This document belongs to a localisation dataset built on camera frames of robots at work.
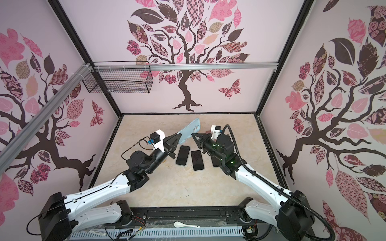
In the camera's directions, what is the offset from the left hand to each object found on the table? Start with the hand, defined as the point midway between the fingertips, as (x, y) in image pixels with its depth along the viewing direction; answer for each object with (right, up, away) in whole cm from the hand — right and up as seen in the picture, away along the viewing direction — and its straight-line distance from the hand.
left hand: (181, 135), depth 64 cm
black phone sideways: (+7, -17, +28) cm, 34 cm away
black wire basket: (-34, +36, +30) cm, 58 cm away
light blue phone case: (+5, +4, +7) cm, 9 cm away
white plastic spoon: (-2, -44, +7) cm, 44 cm away
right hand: (+4, +1, +5) cm, 6 cm away
